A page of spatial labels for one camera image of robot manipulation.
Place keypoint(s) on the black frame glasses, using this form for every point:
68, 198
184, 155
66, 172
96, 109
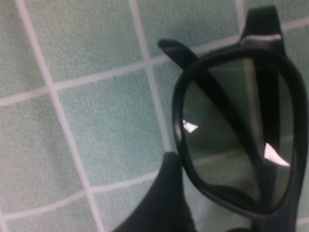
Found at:
293, 101

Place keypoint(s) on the green white checked tablecloth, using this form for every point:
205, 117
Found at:
84, 120

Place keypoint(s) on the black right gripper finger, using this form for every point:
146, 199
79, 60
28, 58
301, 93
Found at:
166, 198

